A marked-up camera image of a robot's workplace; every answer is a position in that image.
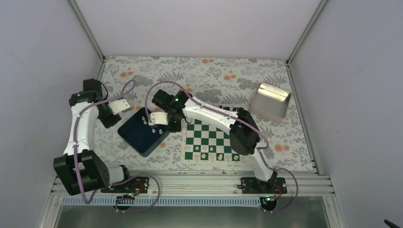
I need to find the green white chess board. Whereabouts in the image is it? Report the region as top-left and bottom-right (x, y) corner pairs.
(182, 119), (246, 165)

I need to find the black chess pieces row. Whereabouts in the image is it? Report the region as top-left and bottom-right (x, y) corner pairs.
(218, 105), (244, 113)

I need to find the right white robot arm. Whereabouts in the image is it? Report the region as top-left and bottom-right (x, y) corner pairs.
(149, 90), (278, 193)

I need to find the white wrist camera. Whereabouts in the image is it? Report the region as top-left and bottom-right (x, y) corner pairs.
(108, 98), (132, 115)
(148, 112), (168, 126)

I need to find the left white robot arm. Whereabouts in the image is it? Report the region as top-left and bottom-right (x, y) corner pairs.
(53, 79), (135, 196)

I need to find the dark blue plastic tray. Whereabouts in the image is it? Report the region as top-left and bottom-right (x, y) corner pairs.
(117, 107), (170, 157)

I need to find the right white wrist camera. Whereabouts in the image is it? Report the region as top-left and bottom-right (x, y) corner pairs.
(148, 112), (168, 126)

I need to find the aluminium rail frame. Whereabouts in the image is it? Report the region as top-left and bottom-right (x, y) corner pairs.
(50, 170), (335, 207)

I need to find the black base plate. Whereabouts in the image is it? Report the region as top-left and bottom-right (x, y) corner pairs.
(100, 176), (149, 194)
(237, 177), (288, 194)

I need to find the floral patterned table mat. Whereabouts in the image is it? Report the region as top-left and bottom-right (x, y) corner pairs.
(94, 56), (314, 172)

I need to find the silver metal tin box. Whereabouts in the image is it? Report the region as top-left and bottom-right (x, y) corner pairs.
(249, 83), (291, 124)

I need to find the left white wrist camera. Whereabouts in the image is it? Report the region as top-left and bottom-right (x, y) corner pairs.
(108, 98), (132, 115)

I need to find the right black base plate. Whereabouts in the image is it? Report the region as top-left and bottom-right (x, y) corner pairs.
(237, 177), (288, 194)

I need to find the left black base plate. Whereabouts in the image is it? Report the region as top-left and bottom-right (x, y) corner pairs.
(100, 176), (149, 194)

